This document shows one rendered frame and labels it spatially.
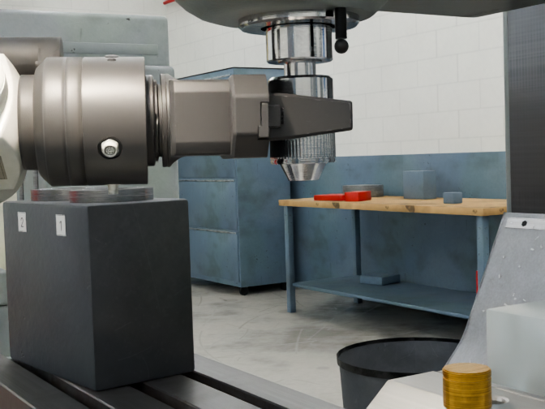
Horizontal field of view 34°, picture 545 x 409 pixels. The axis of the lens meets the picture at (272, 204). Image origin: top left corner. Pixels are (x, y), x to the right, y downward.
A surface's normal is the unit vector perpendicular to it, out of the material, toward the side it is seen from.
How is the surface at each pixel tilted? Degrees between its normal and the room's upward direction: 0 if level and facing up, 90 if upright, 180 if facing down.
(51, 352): 90
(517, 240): 64
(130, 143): 111
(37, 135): 99
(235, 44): 90
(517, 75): 90
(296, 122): 90
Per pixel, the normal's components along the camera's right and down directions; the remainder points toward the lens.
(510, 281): -0.78, -0.38
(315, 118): 0.14, 0.04
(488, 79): -0.85, 0.06
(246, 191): 0.53, 0.03
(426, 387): -0.04, -1.00
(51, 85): 0.11, -0.47
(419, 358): -0.23, 0.00
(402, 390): -0.58, -0.73
